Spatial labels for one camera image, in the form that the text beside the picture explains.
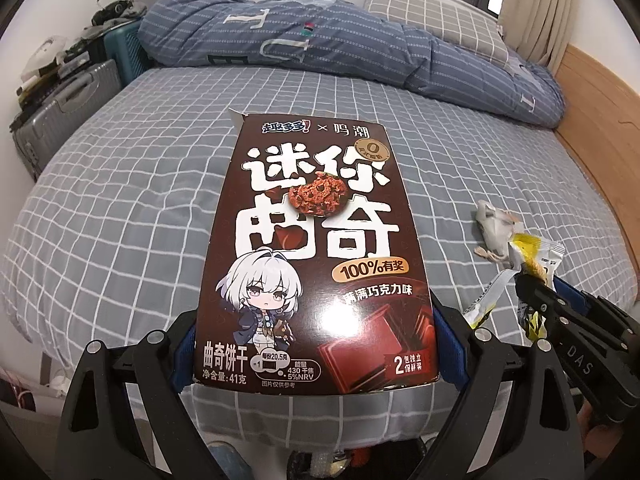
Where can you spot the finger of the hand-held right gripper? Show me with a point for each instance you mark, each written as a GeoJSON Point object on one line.
{"type": "Point", "coordinates": [570, 291]}
{"type": "Point", "coordinates": [555, 310]}

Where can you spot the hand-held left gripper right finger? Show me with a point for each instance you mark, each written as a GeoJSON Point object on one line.
{"type": "Point", "coordinates": [452, 355]}

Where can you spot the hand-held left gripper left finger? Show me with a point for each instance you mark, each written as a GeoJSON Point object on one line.
{"type": "Point", "coordinates": [184, 360]}

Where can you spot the yellow snack packet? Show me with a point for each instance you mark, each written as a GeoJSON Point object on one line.
{"type": "Point", "coordinates": [542, 256]}

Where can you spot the brown cookie box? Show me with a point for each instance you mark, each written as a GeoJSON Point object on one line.
{"type": "Point", "coordinates": [310, 260]}

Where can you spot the grey checked bed sheet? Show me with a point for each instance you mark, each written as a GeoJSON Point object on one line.
{"type": "Point", "coordinates": [125, 210]}

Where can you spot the wooden headboard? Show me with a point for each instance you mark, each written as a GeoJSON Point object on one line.
{"type": "Point", "coordinates": [600, 110]}

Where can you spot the grey suitcase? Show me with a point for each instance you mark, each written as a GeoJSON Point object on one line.
{"type": "Point", "coordinates": [65, 105]}

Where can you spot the beige curtain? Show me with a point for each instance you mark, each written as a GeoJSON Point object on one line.
{"type": "Point", "coordinates": [540, 5]}

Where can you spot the grey checked pillow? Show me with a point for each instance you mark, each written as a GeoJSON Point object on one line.
{"type": "Point", "coordinates": [440, 15]}

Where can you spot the teal suitcase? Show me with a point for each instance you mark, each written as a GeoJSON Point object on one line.
{"type": "Point", "coordinates": [125, 50]}

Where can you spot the white bag on suitcase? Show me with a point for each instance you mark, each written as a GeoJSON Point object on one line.
{"type": "Point", "coordinates": [47, 52]}

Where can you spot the blue checked quilt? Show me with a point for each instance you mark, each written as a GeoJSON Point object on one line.
{"type": "Point", "coordinates": [300, 35]}

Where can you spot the pile of dark clutter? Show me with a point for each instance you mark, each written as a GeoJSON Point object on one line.
{"type": "Point", "coordinates": [115, 15]}

